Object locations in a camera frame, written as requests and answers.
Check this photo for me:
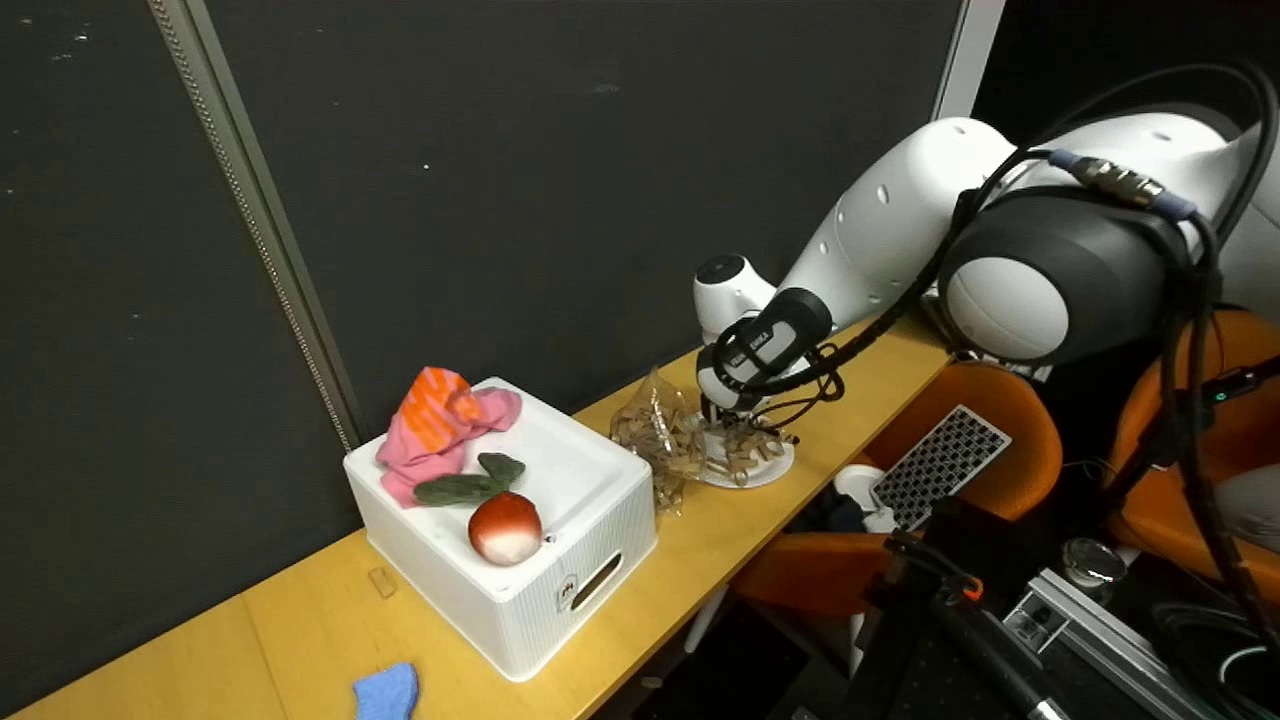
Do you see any white plastic basket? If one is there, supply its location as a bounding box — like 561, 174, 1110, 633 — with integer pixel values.
341, 374, 658, 685

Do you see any blue cloth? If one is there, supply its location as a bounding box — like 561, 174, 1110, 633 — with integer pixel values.
347, 661, 423, 720

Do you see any green toy leaf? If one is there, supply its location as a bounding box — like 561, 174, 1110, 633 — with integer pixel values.
412, 448, 533, 514

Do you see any red and white toy radish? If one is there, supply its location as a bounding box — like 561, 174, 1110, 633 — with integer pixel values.
465, 490, 546, 568

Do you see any small white object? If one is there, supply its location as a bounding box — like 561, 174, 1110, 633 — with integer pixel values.
826, 461, 893, 540

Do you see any orange chair with perforated panel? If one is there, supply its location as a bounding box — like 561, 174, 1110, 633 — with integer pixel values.
731, 356, 1067, 633

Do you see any round silver knob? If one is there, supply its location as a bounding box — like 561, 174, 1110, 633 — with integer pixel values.
1060, 533, 1130, 592

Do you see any grey metal partition strip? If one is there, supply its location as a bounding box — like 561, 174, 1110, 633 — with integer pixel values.
145, 0, 367, 453

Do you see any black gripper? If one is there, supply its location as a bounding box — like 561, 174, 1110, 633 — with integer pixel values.
699, 383, 790, 440

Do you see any pink and orange cloth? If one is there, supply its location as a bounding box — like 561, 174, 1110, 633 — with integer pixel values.
376, 365, 528, 514

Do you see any aluminium extrusion rail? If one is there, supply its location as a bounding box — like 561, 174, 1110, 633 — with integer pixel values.
999, 565, 1213, 720

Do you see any white paper plate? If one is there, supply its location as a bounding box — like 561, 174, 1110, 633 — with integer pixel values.
691, 403, 800, 491

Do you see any black camera tripod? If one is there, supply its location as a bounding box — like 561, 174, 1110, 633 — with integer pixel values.
850, 530, 1072, 720

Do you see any grey cushion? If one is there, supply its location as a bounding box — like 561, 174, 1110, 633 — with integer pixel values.
1213, 456, 1280, 554

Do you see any orange chair with grey cushion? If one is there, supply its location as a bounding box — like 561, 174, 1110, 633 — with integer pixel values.
1095, 307, 1280, 621

